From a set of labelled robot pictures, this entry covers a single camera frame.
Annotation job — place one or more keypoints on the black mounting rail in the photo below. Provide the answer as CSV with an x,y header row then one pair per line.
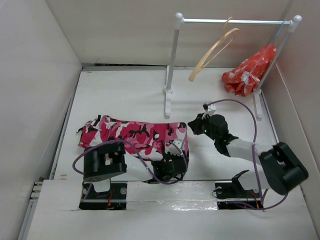
x,y
112,196

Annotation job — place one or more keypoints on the orange white patterned garment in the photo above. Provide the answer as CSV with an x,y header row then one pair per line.
x,y
230,82

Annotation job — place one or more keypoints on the silver taped white panel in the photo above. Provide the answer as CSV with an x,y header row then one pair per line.
x,y
181,196

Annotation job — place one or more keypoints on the light blue wire hanger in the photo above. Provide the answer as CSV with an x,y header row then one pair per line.
x,y
254,68

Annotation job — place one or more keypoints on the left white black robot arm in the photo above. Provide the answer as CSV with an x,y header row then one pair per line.
x,y
109,161

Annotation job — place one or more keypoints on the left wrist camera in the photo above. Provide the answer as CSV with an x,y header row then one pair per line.
x,y
176,147

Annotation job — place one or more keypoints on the beige wooden hanger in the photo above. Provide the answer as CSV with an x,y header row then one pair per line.
x,y
226,39

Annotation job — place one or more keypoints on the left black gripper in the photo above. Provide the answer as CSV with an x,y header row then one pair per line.
x,y
169,155

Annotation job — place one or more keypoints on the white clothes rack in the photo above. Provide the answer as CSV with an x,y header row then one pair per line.
x,y
180,20

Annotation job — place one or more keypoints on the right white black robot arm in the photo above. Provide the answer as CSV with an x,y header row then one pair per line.
x,y
282,170

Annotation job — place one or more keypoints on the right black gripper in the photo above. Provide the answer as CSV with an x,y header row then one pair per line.
x,y
195,124

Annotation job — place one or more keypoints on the pink camouflage trousers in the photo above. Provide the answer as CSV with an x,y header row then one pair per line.
x,y
152,140

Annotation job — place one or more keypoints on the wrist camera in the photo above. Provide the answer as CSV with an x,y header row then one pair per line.
x,y
209,109
176,147

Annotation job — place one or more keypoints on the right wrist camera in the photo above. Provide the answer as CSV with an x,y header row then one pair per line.
x,y
209,109

